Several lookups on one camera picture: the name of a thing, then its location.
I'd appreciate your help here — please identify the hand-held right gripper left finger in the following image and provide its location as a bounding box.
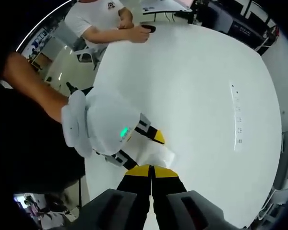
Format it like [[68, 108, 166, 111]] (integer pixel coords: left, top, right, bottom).
[[78, 164, 151, 230]]

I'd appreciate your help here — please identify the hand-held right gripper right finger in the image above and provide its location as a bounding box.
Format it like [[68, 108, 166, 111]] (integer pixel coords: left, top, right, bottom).
[[151, 165, 228, 230]]

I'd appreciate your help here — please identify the white pump bottle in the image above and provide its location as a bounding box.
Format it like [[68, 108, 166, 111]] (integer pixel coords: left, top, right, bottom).
[[134, 138, 178, 170]]

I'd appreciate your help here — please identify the white chair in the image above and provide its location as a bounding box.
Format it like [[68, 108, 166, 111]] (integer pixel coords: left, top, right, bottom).
[[73, 35, 106, 70]]

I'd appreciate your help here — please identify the white power strip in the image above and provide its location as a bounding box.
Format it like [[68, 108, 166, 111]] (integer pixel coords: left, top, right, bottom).
[[230, 82, 244, 151]]

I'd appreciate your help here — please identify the black rounded device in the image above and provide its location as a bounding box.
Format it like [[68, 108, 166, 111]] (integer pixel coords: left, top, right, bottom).
[[140, 23, 156, 34]]

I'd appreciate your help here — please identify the black laptop stand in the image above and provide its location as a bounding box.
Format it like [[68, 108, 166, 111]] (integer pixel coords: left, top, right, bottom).
[[155, 11, 177, 23]]

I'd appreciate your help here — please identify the open laptop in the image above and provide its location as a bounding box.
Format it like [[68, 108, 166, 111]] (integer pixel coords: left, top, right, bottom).
[[143, 0, 194, 15]]

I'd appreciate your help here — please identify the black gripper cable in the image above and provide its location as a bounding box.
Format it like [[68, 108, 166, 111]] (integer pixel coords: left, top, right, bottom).
[[77, 176, 84, 210]]

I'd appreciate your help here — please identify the black workstation frame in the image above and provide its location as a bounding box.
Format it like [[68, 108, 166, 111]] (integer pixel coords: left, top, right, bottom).
[[189, 0, 279, 52]]

